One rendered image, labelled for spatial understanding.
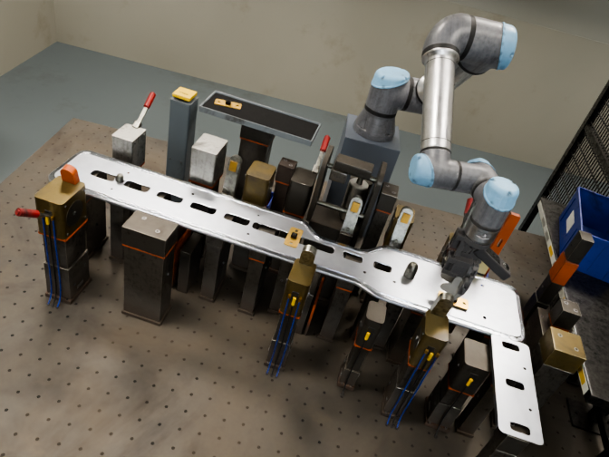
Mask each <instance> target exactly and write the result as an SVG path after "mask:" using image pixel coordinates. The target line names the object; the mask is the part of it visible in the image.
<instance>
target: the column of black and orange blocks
mask: <svg viewBox="0 0 609 457"><path fill-rule="evenodd" d="M594 243H595V242H594V240H593V237H592V234H590V233H587V232H583V231H581V230H579V231H578V232H577V233H576V235H575V237H574V238H573V239H572V241H571V242H570V244H569V245H568V247H567V248H566V249H565V252H564V251H563V252H562V253H561V255H560V256H559V258H558V259H557V260H556V262H555V264H554V265H553V266H552V267H551V268H550V270H549V274H548V275H547V276H546V278H545V280H544V281H543V282H542V284H541V285H540V287H539V288H538V290H537V291H535V292H534V294H533V295H532V296H531V298H529V300H528V301H527V303H526V304H525V306H524V307H523V311H522V314H523V320H524V327H526V326H527V320H528V319H529V318H530V317H531V316H532V314H533V313H534V312H535V310H536V309H537V307H541V308H544V309H548V307H549V304H550V303H551V301H552V300H553V299H554V297H555V296H556V294H557V293H558V291H559V290H560V289H561V287H562V286H564V285H565V284H566V283H567V281H568V280H569V279H570V277H571V276H572V275H573V274H574V273H575V271H576V270H577V268H578V267H579V263H580V262H581V261H582V259H583V258H584V257H585V255H586V254H587V252H588V251H589V250H590V248H591V247H592V246H593V244H594ZM502 345H503V346H504V347H505V348H508V349H509V348H510V347H511V346H512V344H510V343H507V342H504V341H503V342H502Z"/></svg>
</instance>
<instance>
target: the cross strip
mask: <svg viewBox="0 0 609 457"><path fill-rule="evenodd" d="M503 341H504V342H507V343H510V344H512V345H517V346H518V348H519V352H517V351H514V350H511V349H508V348H505V347H504V346H503V345H502V342H503ZM489 345H490V358H491V371H492V383H493V395H494V408H495V420H496V428H497V427H498V429H499V430H500V431H501V432H503V433H506V434H509V435H512V436H515V437H517V438H519V439H522V440H525V441H528V442H532V443H535V444H538V445H542V444H543V443H544V440H543V434H542V428H541V422H540V416H539V411H538V404H537V393H536V388H535V381H534V376H533V369H532V364H531V357H530V352H529V348H528V346H527V345H525V344H522V343H519V342H517V341H514V340H511V339H508V338H505V337H503V336H500V335H492V336H491V338H490V339H489ZM523 367H525V368H526V370H524V369H523ZM506 379H511V380H513V381H516V382H519V383H521V384H523V385H524V388H525V390H519V389H517V388H515V387H512V386H509V385H507V384H506ZM528 409H531V410H532V412H530V411H529V410H528ZM510 422H513V423H518V424H521V425H524V426H526V427H527V428H529V430H530V435H525V434H523V433H519V432H516V431H513V430H512V429H511V428H510Z"/></svg>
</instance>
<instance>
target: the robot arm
mask: <svg viewBox="0 0 609 457"><path fill-rule="evenodd" d="M516 47H517V29H516V28H515V27H514V26H513V25H511V24H505V22H503V23H501V22H498V21H493V20H489V19H486V18H482V17H477V16H474V15H468V14H463V13H458V14H453V15H449V16H446V17H445V18H443V19H441V20H440V21H439V22H438V23H436V24H435V25H434V26H433V28H432V29H431V30H430V32H429V34H428V35H427V37H426V39H425V42H424V45H423V48H422V55H421V61H422V63H423V65H424V66H425V75H424V76H422V77H421V78H420V79H419V78H414V77H410V74H409V73H408V72H407V71H405V70H403V69H401V68H397V67H382V68H380V69H379V70H377V71H376V73H375V75H374V76H373V79H372V82H371V87H370V91H369V93H368V96H367V99H366V102H365V105H364V108H363V109H362V111H361V112H360V114H359V115H358V116H357V118H356V119H355V121H354V124H353V129H354V130H355V132H356V133H358V134H359V135H360V136H362V137H364V138H365V139H367V140H370V141H377V142H387V141H391V140H392V139H393V136H394V133H395V116H396V113H397V111H398V110H399V111H405V112H413V113H418V114H422V121H421V137H420V153H418V154H415V155H414V156H413V157H412V159H411V163H410V167H409V178H410V181H411V182H412V183H414V184H417V185H421V186H424V187H427V188H436V189H442V190H451V191H456V192H461V193H466V194H470V195H471V196H472V198H473V199H474V201H475V202H476V206H475V208H474V209H473V211H472V214H471V215H470V217H469V220H468V222H467V224H466V226H465V228H459V227H457V229H456V231H455V233H454V235H453V237H452V239H451V241H449V242H448V245H447V246H446V248H445V250H444V252H443V254H442V257H443V259H442V260H441V267H442V270H441V275H440V276H441V278H443V279H444V280H446V281H448V282H449V283H442V284H441V285H440V288H441V289H442V290H444V291H445V292H447V293H451V294H452V295H453V296H454V300H456V299H458V298H460V297H462V295H464V294H465V293H466V292H467V290H468V289H469V287H470V285H471V283H472V280H473V279H474V278H475V276H476V275H477V273H478V271H479V264H481V261H482V262H483V263H485V264H486V265H487V266H488V267H489V268H490V269H491V270H492V271H493V272H494V273H495V274H496V275H497V276H499V277H500V278H501V279H502V280H506V279H508V278H509V277H511V275H510V269H509V265H508V264H507V263H506V262H505V261H504V260H503V259H502V258H501V257H500V256H499V255H497V254H496V253H495V252H494V251H493V250H492V249H491V248H490V245H491V244H492V243H493V242H494V240H495V238H496V236H497V234H498V233H499V231H500V229H501V228H502V226H503V224H504V222H505V220H506V219H507V217H508V214H509V212H510V211H511V210H512V209H513V208H514V206H515V204H516V200H517V197H518V195H519V188H518V186H517V185H516V184H514V183H513V182H512V181H511V180H508V179H506V178H502V177H499V176H498V175H497V173H496V171H495V169H494V168H493V167H492V166H491V165H490V163H489V162H488V161H487V160H484V159H481V158H476V159H474V160H469V161H468V162H463V161H458V160H452V159H451V138H452V119H453V99H454V90H455V89H457V88H458V87H459V86H460V85H462V84H463V83H464V82H465V81H467V79H469V78H470V77H471V76H472V75H481V74H483V73H485V72H487V71H488V70H489V69H496V70H504V69H506V68H507V67H508V65H509V64H510V62H511V60H512V58H513V56H514V53H515V51H516Z"/></svg>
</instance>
